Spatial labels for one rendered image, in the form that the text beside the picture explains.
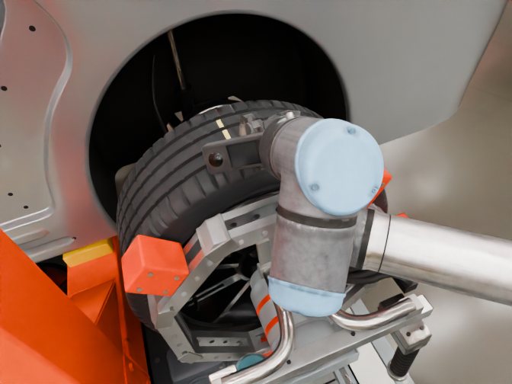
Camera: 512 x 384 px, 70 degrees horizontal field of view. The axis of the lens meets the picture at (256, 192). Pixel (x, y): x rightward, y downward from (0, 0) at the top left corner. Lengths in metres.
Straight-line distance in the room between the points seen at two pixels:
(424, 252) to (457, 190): 1.86
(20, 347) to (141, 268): 0.19
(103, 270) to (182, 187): 0.63
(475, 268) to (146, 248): 0.49
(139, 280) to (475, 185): 2.08
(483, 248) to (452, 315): 1.35
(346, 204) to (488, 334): 1.58
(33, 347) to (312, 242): 0.44
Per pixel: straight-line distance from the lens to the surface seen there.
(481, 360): 1.85
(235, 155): 0.56
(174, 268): 0.66
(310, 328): 0.77
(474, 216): 2.27
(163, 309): 0.75
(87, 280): 1.27
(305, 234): 0.39
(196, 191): 0.66
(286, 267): 0.41
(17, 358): 0.66
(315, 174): 0.35
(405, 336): 0.74
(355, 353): 1.55
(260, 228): 0.64
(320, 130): 0.37
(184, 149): 0.75
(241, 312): 1.10
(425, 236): 0.54
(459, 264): 0.54
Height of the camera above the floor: 1.62
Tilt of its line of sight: 46 degrees down
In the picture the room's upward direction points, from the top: 9 degrees counter-clockwise
